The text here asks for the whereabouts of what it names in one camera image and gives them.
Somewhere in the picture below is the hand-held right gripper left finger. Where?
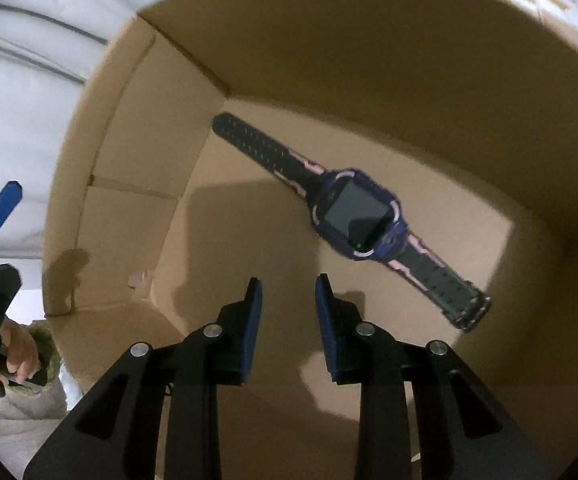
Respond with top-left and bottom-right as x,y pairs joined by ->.
23,276 -> 264,480

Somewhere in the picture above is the person's left hand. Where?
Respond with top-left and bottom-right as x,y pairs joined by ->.
0,319 -> 40,387

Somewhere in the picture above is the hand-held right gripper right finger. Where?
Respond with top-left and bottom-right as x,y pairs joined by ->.
315,273 -> 552,480

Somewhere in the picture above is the white cloth with grey stripes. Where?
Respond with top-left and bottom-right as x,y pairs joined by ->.
0,0 -> 240,321

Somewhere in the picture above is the brown cardboard box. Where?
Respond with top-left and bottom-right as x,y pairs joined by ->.
43,0 -> 578,480

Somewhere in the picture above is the white green fluffy rug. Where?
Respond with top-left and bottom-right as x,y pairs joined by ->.
0,322 -> 87,480

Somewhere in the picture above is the dark blue smartwatch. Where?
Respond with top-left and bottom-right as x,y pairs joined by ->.
212,112 -> 492,332

